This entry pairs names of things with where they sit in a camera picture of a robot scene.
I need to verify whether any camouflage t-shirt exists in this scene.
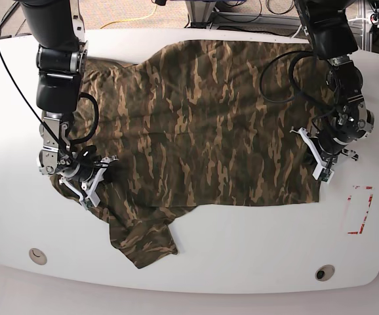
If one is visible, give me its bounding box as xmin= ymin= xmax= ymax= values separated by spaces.
xmin=41 ymin=39 xmax=340 ymax=269

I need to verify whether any table grommet hole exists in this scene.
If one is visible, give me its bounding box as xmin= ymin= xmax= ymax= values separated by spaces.
xmin=315 ymin=264 xmax=335 ymax=282
xmin=28 ymin=248 xmax=48 ymax=266

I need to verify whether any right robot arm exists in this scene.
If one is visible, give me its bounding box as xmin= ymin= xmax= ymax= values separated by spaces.
xmin=20 ymin=0 xmax=116 ymax=209

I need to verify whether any aluminium frame stand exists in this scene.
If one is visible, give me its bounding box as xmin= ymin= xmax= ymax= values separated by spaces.
xmin=185 ymin=1 xmax=373 ymax=51

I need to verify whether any yellow cable on floor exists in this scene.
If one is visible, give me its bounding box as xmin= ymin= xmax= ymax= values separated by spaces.
xmin=99 ymin=5 xmax=159 ymax=30

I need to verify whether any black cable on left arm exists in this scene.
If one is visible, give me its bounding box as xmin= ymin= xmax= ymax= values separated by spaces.
xmin=260 ymin=49 xmax=341 ymax=114

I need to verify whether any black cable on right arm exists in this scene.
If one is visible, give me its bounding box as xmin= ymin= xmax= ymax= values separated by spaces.
xmin=66 ymin=92 xmax=99 ymax=148

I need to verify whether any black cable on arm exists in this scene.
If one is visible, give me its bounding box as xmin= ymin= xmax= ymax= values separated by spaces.
xmin=66 ymin=92 xmax=99 ymax=148
xmin=260 ymin=49 xmax=341 ymax=114

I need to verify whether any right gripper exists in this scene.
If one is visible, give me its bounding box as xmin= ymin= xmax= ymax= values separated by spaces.
xmin=58 ymin=156 xmax=118 ymax=203

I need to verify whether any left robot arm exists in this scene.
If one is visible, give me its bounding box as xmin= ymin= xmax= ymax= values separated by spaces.
xmin=289 ymin=1 xmax=374 ymax=182

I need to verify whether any white cable on floor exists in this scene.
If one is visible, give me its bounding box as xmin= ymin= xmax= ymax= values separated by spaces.
xmin=290 ymin=24 xmax=307 ymax=39

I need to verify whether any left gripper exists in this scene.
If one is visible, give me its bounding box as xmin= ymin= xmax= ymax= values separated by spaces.
xmin=290 ymin=127 xmax=359 ymax=179

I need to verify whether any red tape rectangle marking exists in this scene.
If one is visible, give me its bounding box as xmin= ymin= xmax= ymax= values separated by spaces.
xmin=342 ymin=186 xmax=374 ymax=235

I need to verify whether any left table grommet hole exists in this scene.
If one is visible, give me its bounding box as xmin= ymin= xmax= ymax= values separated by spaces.
xmin=28 ymin=248 xmax=48 ymax=266

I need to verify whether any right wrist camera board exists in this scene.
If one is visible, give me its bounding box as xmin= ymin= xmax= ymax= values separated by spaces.
xmin=79 ymin=198 xmax=100 ymax=211

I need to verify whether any right table grommet hole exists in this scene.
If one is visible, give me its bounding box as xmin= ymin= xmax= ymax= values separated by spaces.
xmin=315 ymin=264 xmax=335 ymax=282

